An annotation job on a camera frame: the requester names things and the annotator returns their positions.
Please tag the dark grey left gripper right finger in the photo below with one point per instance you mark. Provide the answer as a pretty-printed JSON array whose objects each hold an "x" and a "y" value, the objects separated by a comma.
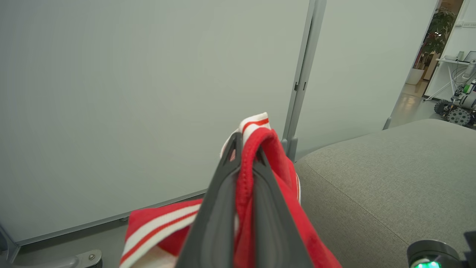
[{"x": 273, "y": 230}]

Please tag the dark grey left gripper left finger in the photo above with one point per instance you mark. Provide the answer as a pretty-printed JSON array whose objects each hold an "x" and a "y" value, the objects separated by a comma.
[{"x": 217, "y": 223}]

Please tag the red white striped garment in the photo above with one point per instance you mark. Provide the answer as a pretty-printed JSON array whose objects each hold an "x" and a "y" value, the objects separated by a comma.
[{"x": 282, "y": 175}]

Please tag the grey fabric sofa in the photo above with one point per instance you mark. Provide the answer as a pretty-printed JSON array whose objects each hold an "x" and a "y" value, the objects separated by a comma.
[{"x": 390, "y": 186}]

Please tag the grey partition foot with caster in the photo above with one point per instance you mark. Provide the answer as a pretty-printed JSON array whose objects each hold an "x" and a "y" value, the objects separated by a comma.
[{"x": 81, "y": 259}]

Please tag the wide white partition panel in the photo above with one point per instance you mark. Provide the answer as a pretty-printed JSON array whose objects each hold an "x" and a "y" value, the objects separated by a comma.
[{"x": 130, "y": 93}]

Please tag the small wheeled robot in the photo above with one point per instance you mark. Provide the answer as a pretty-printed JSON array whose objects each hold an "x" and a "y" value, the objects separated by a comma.
[{"x": 461, "y": 111}]

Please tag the white table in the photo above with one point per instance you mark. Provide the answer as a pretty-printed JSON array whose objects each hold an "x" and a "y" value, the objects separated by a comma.
[{"x": 452, "y": 61}]

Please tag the green potted plant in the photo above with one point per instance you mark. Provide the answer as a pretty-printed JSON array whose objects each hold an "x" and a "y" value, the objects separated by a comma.
[{"x": 438, "y": 33}]

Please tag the open laptop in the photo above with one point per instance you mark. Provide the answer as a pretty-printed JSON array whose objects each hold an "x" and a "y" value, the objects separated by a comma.
[{"x": 470, "y": 56}]

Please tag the white partition panel grey frame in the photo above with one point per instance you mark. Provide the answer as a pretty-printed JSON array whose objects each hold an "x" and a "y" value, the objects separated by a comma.
[{"x": 353, "y": 74}]

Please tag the white wall power strip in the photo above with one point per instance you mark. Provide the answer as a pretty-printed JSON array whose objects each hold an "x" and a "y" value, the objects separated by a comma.
[{"x": 468, "y": 24}]

